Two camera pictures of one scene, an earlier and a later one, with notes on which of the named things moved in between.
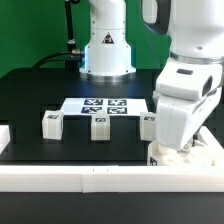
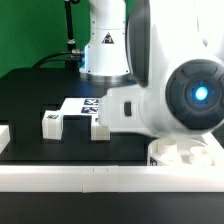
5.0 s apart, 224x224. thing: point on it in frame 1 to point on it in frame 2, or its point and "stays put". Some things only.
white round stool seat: (198, 155) stays put
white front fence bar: (111, 179) stays put
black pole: (70, 41) stays put
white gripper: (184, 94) to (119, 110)
